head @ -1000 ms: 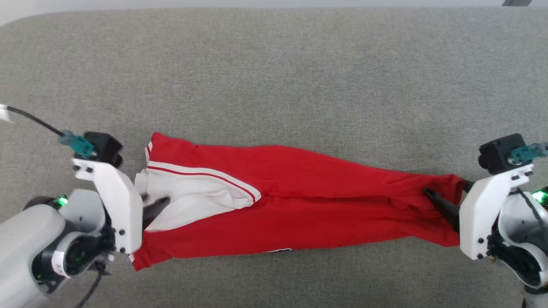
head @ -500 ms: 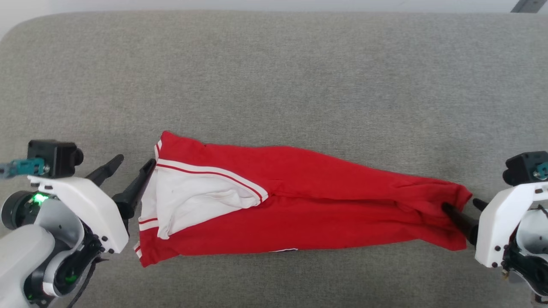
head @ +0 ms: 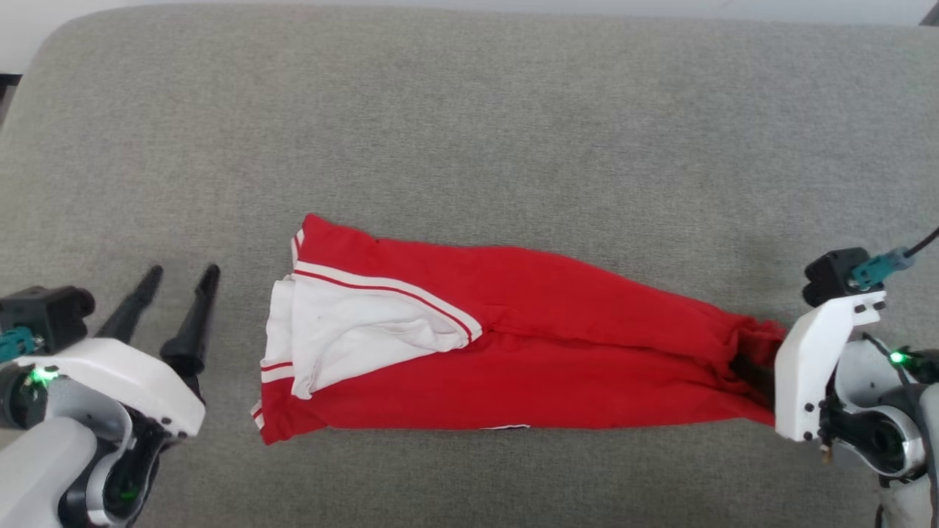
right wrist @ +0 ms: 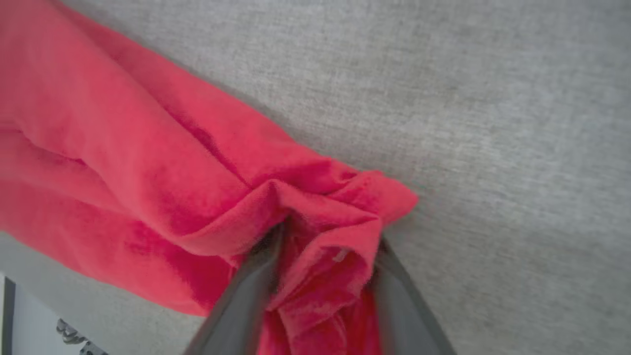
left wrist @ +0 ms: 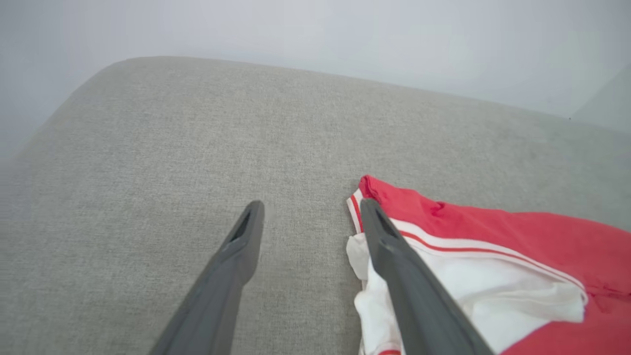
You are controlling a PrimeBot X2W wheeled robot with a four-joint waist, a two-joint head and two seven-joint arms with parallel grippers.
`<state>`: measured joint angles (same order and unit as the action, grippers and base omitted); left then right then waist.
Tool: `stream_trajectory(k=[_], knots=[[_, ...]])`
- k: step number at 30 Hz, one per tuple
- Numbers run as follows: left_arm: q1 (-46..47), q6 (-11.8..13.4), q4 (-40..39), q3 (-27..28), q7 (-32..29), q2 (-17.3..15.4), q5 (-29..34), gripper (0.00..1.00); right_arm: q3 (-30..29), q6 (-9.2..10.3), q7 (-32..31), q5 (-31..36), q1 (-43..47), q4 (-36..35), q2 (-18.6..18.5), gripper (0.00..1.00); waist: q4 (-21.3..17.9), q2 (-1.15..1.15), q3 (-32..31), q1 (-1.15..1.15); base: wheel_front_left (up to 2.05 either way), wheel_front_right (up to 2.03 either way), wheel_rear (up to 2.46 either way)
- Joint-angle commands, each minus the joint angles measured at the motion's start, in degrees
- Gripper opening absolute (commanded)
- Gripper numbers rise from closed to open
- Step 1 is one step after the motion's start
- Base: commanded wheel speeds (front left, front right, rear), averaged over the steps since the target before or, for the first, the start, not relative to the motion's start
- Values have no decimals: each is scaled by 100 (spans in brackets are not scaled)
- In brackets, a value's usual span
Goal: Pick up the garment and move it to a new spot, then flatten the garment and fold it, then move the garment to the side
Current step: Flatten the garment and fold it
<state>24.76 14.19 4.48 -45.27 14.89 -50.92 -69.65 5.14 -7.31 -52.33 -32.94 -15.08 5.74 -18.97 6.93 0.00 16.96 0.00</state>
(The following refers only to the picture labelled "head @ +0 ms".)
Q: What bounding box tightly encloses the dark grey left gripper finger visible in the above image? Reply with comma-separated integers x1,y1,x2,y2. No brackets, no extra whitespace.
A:
159,263,222,403
95,265,164,345

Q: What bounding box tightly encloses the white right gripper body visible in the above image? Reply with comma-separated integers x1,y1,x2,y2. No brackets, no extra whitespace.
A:
773,289,889,444

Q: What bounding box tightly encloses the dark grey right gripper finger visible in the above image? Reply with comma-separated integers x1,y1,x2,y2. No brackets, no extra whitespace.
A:
731,352,777,408

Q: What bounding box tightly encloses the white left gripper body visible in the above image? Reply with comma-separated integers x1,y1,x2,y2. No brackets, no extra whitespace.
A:
13,336,208,442

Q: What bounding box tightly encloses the red white sports jersey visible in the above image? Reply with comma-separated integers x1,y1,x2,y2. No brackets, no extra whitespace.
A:
249,213,790,447

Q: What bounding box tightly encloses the dark object beside sofa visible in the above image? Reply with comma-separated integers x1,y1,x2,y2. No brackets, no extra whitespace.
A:
0,72,23,129

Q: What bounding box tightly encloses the black cable with teal plug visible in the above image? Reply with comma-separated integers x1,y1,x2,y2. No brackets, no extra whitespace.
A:
850,226,939,292
0,326,39,364

